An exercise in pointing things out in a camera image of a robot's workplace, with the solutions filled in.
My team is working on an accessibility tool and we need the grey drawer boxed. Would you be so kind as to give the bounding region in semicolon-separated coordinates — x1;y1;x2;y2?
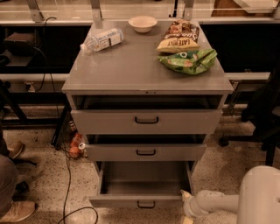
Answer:
85;143;207;161
71;109;222;135
89;161;192;209

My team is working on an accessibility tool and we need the brown shoe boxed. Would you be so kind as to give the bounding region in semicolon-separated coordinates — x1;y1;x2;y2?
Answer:
9;141;24;158

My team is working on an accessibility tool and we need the grey bottom drawer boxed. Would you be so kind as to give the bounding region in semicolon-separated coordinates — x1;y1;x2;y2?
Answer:
89;161;192;209

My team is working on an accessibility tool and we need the black office chair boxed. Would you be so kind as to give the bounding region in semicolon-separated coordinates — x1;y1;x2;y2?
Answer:
219;64;280;166

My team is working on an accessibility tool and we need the black floor cable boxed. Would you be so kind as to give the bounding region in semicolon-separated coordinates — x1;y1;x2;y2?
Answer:
57;145;99;224

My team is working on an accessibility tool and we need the dark box on shelf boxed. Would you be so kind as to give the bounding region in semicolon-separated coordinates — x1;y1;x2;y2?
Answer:
3;32;35;56

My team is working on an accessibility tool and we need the person's leg in trousers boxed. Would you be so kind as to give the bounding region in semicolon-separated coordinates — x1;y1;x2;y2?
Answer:
0;131;18;217

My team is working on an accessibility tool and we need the grey metal drawer cabinet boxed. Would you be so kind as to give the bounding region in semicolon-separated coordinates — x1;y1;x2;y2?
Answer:
61;19;235;179

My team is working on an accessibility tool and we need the brown yellow chip bag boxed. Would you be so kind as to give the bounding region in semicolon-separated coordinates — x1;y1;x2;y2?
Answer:
157;19;200;53

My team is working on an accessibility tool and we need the clear plastic water bottle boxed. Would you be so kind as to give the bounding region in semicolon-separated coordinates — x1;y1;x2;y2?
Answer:
80;28;123;53

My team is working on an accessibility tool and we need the grey top drawer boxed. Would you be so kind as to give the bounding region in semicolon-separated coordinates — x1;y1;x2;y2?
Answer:
71;109;222;135

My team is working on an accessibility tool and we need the white ceramic bowl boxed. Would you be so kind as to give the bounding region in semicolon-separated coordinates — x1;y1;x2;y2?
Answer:
129;16;158;33

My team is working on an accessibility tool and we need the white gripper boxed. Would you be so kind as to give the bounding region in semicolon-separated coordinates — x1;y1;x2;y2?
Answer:
180;190;209;224

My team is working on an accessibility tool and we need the white sneaker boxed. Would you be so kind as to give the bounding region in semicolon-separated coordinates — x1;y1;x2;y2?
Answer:
0;201;36;223

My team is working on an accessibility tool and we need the grey middle drawer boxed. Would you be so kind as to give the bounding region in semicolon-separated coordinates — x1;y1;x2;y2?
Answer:
85;143;207;161

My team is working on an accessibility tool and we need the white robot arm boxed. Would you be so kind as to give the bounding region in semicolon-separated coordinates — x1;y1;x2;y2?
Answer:
180;165;280;224

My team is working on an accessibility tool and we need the green snack bag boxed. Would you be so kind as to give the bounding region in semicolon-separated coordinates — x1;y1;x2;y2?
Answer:
157;49;217;75

